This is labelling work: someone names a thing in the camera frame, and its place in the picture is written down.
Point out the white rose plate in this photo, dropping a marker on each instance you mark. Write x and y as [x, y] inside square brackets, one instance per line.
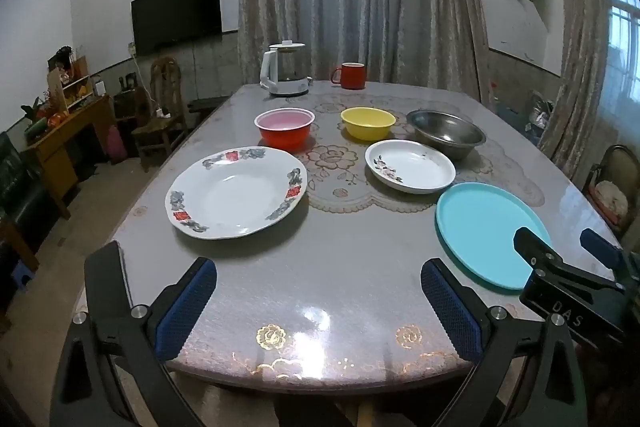
[410, 167]

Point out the white electric kettle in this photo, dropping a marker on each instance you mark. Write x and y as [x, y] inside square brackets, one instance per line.
[283, 70]

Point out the cushioned chair by window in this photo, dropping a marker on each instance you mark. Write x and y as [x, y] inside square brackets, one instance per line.
[612, 187]

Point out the window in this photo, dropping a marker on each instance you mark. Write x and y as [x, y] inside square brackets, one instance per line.
[621, 84]

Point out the wooden sideboard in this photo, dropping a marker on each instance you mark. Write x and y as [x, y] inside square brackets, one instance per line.
[50, 153]

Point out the lace table mat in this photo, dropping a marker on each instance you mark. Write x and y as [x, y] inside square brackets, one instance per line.
[341, 182]

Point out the red mug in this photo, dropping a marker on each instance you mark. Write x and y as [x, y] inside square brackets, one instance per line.
[350, 76]

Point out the stainless steel bowl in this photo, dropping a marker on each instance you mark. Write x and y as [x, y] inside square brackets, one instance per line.
[452, 135]

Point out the yellow bowl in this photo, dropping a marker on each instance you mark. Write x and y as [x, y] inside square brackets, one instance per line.
[367, 124]

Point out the black leather chair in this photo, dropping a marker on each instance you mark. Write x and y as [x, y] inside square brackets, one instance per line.
[24, 198]

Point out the turquoise round tray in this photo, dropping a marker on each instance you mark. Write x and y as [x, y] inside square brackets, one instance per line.
[478, 222]

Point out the red plastic bowl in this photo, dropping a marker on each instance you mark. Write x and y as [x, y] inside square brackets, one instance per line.
[285, 128]

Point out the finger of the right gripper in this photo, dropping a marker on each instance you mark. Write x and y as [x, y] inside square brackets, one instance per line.
[542, 258]
[607, 253]

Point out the small wooden shelf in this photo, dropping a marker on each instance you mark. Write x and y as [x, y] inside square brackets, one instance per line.
[69, 89]

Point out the beige window curtain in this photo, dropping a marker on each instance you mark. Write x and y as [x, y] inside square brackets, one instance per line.
[585, 45]

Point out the wooden chair by wall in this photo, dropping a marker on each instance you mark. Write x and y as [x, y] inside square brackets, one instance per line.
[166, 126]

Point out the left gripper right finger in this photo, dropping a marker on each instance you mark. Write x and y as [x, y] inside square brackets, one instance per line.
[524, 373]

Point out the large white patterned plate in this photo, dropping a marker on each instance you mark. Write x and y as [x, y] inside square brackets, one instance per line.
[236, 193]

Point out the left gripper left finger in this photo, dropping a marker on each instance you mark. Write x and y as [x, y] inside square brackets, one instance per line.
[87, 391]

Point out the black wall television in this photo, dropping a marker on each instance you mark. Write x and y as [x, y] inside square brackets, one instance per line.
[159, 25]

